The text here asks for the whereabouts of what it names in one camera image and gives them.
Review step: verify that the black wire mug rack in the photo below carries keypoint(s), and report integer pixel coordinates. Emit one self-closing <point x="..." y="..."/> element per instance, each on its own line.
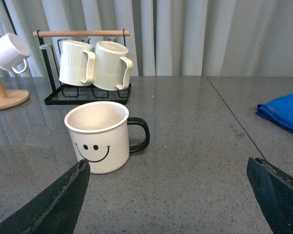
<point x="64" y="94"/>

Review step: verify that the cream ribbed mug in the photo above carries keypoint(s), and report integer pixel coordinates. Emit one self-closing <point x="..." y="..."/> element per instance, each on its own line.
<point x="112" y="68"/>
<point x="77" y="63"/>

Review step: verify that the grey curtain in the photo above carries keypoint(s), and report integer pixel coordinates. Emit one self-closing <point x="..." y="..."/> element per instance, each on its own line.
<point x="170" y="37"/>

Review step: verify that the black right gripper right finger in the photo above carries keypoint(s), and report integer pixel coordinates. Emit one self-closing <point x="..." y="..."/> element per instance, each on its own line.
<point x="273" y="190"/>

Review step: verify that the cream ribbed mug right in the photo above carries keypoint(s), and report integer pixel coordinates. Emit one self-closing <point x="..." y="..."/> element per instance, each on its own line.
<point x="112" y="68"/>

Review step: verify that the white hanging mug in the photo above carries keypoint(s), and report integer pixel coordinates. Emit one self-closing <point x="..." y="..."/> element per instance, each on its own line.
<point x="14" y="53"/>

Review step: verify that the cream ribbed mug left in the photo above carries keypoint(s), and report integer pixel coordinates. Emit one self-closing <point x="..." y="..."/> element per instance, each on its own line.
<point x="77" y="63"/>

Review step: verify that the white smiley face mug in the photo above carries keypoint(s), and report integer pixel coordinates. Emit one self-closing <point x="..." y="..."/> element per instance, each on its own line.
<point x="99" y="134"/>

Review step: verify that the blue cloth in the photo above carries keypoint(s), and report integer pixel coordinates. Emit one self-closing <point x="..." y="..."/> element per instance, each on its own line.
<point x="279" y="110"/>

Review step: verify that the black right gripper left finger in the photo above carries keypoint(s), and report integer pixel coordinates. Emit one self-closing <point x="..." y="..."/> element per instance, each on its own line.
<point x="56" y="209"/>

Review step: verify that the wooden mug tree stand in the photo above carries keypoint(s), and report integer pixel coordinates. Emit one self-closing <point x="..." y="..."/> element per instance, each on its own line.
<point x="12" y="98"/>

